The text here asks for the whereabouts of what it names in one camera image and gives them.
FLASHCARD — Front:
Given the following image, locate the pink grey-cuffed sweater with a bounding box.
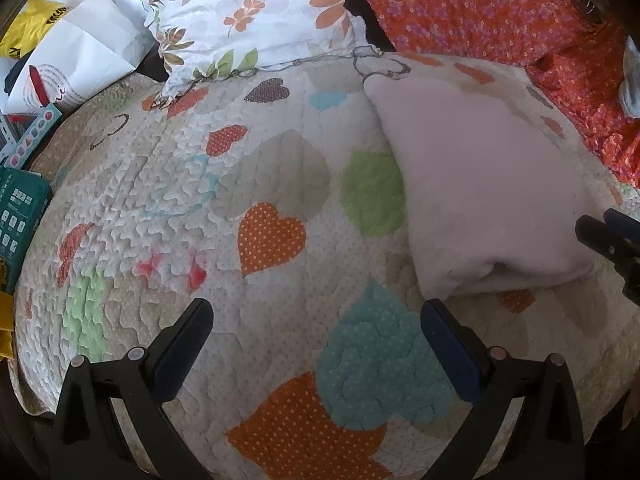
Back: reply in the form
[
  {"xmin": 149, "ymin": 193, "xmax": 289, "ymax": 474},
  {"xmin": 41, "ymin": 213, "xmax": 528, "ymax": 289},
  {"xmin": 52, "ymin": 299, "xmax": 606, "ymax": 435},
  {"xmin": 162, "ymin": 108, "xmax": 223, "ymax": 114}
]
[{"xmin": 363, "ymin": 75, "xmax": 596, "ymax": 299}]

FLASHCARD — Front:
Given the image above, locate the grey small garment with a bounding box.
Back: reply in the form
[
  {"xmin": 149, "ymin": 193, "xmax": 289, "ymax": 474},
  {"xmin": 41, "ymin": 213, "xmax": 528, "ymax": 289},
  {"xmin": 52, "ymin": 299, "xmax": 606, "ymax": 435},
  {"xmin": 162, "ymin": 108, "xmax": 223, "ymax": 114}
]
[{"xmin": 618, "ymin": 37, "xmax": 640, "ymax": 119}]

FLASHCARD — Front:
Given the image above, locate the red floral bedsheet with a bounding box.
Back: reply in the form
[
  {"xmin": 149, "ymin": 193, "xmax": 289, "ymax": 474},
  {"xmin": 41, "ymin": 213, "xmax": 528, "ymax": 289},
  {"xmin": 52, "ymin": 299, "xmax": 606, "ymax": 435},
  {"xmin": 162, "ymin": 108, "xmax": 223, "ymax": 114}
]
[{"xmin": 526, "ymin": 18, "xmax": 639, "ymax": 186}]

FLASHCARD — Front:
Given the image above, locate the red floral pillow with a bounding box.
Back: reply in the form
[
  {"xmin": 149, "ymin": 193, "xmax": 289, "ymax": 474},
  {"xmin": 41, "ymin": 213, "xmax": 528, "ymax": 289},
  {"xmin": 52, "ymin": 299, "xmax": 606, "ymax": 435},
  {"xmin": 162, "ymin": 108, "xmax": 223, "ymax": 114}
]
[{"xmin": 347, "ymin": 0, "xmax": 596, "ymax": 66}]

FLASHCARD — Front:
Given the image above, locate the teal printed package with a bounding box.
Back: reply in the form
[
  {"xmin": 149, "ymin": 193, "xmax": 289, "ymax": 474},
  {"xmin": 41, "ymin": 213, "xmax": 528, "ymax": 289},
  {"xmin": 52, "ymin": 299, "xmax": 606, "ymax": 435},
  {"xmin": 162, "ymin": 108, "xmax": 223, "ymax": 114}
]
[{"xmin": 0, "ymin": 168, "xmax": 52, "ymax": 295}]

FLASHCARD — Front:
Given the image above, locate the heart-patterned patchwork quilt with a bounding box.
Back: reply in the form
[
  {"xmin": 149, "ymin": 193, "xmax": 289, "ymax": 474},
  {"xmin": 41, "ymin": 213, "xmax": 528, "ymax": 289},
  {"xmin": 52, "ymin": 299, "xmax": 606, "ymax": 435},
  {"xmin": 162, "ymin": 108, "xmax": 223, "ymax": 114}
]
[{"xmin": 9, "ymin": 54, "xmax": 639, "ymax": 479}]

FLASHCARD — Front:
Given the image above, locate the white plastic bag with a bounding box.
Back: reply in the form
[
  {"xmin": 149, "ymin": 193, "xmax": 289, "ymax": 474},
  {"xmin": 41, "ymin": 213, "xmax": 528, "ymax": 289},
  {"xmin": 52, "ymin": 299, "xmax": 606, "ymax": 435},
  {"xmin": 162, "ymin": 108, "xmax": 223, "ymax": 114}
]
[{"xmin": 1, "ymin": 0, "xmax": 154, "ymax": 115}]

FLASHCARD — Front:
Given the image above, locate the yellow plastic bag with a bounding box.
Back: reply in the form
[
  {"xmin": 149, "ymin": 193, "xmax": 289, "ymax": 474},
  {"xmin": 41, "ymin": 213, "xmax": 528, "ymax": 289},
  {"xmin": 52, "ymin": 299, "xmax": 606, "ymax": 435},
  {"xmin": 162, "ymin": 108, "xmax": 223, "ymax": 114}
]
[{"xmin": 1, "ymin": 0, "xmax": 70, "ymax": 60}]

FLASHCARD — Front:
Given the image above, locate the white floral pillow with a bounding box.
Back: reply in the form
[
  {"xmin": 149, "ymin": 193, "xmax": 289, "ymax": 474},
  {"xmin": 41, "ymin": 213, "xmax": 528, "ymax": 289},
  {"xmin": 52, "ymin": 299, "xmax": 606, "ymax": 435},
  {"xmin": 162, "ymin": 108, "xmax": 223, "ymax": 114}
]
[{"xmin": 141, "ymin": 0, "xmax": 367, "ymax": 104}]

